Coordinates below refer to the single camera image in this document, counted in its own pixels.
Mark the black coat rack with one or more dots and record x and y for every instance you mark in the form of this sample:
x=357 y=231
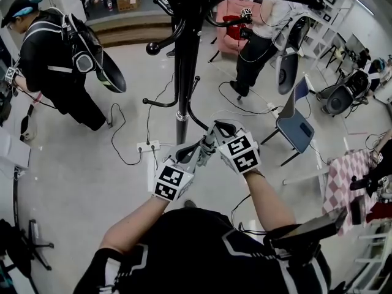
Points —
x=182 y=72

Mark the black bottle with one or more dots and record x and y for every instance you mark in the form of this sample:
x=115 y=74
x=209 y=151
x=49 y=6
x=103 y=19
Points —
x=359 y=183

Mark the pink checkered tablecloth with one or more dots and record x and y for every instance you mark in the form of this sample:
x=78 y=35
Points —
x=340 y=179

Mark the pink armchair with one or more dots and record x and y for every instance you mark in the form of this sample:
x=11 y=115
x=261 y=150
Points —
x=225 y=43

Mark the grey umbrella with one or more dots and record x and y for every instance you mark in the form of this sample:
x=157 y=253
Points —
x=204 y=152

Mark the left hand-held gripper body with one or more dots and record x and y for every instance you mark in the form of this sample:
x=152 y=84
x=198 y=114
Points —
x=171 y=182

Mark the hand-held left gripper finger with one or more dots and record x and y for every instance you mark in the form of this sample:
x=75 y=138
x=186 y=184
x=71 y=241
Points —
x=179 y=153
x=194 y=161

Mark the black phone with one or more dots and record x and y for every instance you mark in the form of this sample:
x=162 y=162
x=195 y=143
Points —
x=305 y=129

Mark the black office chair base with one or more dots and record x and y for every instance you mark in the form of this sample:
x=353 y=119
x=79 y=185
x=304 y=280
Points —
x=9 y=243

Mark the brown wooden steps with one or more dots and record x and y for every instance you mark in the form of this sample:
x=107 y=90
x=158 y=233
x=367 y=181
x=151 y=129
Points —
x=128 y=32

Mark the black shoulder-mounted pack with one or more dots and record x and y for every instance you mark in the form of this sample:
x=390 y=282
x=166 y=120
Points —
x=306 y=228

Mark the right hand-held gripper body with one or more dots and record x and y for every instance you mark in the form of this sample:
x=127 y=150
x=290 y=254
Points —
x=242 y=153

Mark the white desk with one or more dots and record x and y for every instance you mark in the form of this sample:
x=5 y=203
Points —
x=12 y=155

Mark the white power strip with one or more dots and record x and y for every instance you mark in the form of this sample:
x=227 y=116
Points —
x=272 y=110
x=147 y=146

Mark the person's left forearm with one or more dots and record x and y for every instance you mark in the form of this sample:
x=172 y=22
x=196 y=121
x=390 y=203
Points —
x=134 y=225

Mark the blue chair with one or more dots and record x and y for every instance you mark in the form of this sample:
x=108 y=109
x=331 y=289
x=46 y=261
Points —
x=294 y=127

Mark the black box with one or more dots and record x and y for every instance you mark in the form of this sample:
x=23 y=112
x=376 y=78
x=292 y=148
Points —
x=356 y=210

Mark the white shelf unit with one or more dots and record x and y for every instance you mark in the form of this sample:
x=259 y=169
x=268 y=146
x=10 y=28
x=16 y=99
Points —
x=320 y=43

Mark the white table frame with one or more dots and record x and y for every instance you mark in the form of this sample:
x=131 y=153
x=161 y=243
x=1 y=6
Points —
x=306 y=175

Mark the person's black shirt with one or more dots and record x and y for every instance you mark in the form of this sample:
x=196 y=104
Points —
x=190 y=250

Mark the red bag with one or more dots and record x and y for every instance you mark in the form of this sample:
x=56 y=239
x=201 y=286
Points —
x=231 y=23

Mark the person's dark shoe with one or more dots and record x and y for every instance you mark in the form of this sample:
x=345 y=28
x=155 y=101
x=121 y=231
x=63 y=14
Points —
x=190 y=204

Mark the person's right forearm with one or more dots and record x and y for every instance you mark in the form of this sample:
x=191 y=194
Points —
x=269 y=201

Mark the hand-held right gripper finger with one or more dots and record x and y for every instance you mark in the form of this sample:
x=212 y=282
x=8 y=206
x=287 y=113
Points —
x=216 y=136
x=232 y=130

